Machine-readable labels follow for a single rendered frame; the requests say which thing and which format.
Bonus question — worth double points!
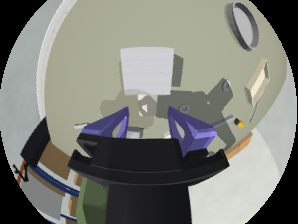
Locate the beige open tray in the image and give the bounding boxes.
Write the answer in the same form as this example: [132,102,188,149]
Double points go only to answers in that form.
[245,57,269,106]

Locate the yellow-handled screwdriver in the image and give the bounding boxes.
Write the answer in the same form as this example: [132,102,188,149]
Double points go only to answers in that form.
[234,118,244,128]

